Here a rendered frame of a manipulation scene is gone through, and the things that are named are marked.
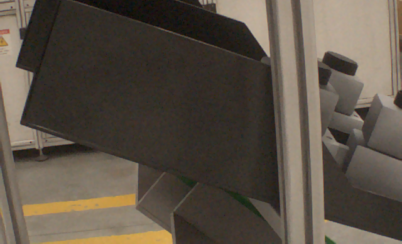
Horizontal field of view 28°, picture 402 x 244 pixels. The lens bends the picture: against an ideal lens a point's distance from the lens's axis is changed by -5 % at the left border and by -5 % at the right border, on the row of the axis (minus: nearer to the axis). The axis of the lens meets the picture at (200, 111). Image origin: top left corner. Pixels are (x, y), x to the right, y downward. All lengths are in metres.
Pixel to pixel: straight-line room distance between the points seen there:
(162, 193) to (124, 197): 3.18
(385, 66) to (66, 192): 1.85
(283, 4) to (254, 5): 3.89
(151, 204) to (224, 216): 0.06
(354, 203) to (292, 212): 0.05
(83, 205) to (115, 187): 0.24
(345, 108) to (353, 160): 0.13
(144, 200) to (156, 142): 0.18
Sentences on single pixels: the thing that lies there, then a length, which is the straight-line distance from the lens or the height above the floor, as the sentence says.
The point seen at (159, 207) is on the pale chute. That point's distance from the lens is 0.63.
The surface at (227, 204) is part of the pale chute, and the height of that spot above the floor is 1.19.
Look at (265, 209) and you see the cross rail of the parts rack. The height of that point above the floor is 1.23.
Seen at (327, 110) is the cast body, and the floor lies 1.28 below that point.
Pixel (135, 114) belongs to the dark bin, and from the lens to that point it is 0.44.
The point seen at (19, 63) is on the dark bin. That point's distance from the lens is 0.60.
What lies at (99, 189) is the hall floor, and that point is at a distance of 3.92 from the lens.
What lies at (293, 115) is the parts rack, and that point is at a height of 1.30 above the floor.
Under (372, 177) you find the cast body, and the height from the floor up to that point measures 1.23.
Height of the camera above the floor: 1.43
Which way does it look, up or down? 17 degrees down
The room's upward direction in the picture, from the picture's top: 6 degrees counter-clockwise
